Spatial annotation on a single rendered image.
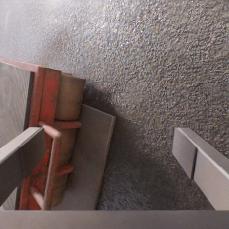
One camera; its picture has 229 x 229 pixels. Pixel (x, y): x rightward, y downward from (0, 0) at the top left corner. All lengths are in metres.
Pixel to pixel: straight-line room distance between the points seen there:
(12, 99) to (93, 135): 0.16
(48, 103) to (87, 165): 0.17
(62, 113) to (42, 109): 0.06
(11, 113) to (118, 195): 0.25
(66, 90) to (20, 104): 0.08
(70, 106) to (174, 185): 0.22
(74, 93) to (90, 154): 0.13
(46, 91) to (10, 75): 0.10
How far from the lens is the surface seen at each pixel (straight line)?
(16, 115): 0.33
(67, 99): 0.33
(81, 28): 0.45
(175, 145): 0.16
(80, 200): 0.43
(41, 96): 0.28
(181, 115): 0.26
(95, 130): 0.35
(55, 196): 0.42
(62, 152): 0.37
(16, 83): 0.33
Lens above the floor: 0.24
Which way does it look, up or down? 49 degrees down
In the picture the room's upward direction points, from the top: 90 degrees counter-clockwise
